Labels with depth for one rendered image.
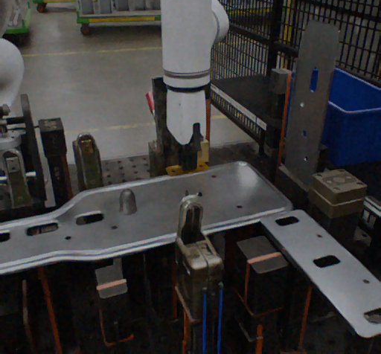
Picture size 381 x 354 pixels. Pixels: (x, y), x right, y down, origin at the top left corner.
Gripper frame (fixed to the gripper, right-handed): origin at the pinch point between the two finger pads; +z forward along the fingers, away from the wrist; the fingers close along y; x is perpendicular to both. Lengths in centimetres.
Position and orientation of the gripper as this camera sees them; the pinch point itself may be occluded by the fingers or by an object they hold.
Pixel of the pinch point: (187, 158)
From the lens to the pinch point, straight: 82.9
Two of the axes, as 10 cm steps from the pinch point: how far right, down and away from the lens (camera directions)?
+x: 9.4, -1.7, 3.1
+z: 0.0, 8.8, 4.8
